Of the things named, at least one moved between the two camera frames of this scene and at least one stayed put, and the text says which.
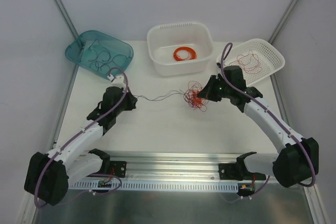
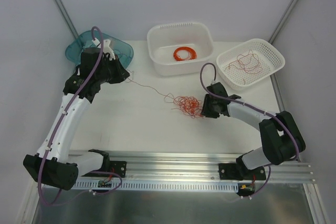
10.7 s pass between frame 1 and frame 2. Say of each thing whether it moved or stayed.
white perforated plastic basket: stayed
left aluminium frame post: stayed
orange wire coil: stayed
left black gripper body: moved
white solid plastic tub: stayed
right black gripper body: moved
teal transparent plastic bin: stayed
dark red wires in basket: stayed
